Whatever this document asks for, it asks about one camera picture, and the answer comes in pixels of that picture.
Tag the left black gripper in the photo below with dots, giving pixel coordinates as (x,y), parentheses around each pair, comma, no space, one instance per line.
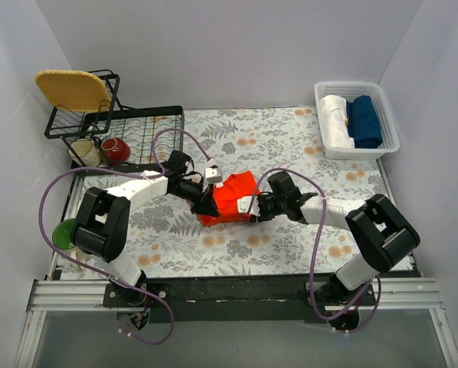
(203,196)

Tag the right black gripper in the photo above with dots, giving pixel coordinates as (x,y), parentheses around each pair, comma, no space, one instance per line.
(260,207)

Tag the orange t shirt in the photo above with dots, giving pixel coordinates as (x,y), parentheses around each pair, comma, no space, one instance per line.
(236,186)

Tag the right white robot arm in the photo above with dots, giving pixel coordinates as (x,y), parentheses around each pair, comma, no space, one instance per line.
(383,235)

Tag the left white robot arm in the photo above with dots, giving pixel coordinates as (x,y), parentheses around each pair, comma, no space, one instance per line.
(101,224)

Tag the rolled white t shirt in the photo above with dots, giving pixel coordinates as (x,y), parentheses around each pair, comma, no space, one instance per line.
(335,119)

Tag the red mug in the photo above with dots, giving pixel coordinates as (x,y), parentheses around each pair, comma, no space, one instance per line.
(116,151)

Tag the rolled blue t shirt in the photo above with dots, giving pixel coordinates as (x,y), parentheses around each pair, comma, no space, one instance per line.
(363,123)

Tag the white plastic basket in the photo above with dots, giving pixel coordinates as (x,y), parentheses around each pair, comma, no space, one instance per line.
(350,90)

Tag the cream mug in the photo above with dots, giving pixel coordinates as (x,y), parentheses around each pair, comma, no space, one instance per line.
(84,153)

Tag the green floral mug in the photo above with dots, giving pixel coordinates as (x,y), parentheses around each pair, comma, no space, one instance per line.
(61,239)

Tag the woven yellow plate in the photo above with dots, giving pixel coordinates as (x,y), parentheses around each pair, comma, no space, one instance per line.
(76,91)

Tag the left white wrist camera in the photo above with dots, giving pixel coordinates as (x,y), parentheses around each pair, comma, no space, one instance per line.
(212,175)

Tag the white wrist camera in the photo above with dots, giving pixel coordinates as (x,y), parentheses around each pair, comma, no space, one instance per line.
(212,175)
(248,205)

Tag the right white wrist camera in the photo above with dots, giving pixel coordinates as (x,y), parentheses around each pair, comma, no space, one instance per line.
(248,205)

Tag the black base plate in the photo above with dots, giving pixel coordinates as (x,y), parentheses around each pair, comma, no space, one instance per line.
(232,298)

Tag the black wire dish rack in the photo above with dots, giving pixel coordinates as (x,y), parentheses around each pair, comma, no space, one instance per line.
(136,126)

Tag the aluminium frame rail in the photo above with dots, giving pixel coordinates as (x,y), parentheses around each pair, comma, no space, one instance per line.
(393,293)

